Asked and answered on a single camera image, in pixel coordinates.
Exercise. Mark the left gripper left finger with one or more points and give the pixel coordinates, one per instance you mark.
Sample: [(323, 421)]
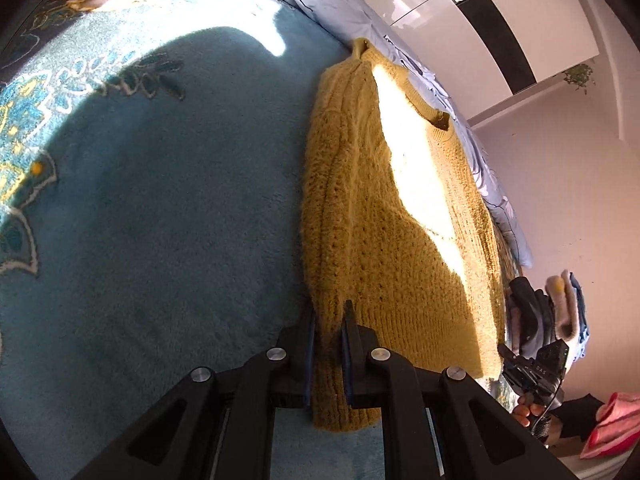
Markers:
[(216, 425)]

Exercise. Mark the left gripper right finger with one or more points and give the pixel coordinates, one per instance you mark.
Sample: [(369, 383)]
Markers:
[(437, 425)]

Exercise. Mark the mustard yellow knit sweater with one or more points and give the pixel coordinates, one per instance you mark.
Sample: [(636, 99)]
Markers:
[(394, 226)]

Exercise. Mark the right hand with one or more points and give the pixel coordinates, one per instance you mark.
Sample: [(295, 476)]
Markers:
[(526, 411)]

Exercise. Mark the black cloth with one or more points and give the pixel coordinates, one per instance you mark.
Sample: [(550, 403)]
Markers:
[(578, 417)]

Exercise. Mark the dark grey folded garment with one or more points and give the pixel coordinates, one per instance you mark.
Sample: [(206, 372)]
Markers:
[(531, 314)]

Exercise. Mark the cream fleece folded garment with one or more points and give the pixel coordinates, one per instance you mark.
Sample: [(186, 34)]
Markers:
[(561, 292)]

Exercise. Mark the pink red cloth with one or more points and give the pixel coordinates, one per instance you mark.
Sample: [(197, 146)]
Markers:
[(617, 429)]

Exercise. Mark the green hanging plant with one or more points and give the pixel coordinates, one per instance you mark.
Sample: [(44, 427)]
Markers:
[(579, 77)]

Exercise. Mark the teal floral plush blanket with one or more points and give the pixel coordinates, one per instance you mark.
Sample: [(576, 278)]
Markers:
[(152, 158)]

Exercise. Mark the white black striped wardrobe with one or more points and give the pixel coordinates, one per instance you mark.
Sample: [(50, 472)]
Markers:
[(485, 52)]

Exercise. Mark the light blue floral duvet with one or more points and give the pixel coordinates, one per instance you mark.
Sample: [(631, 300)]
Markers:
[(348, 20)]

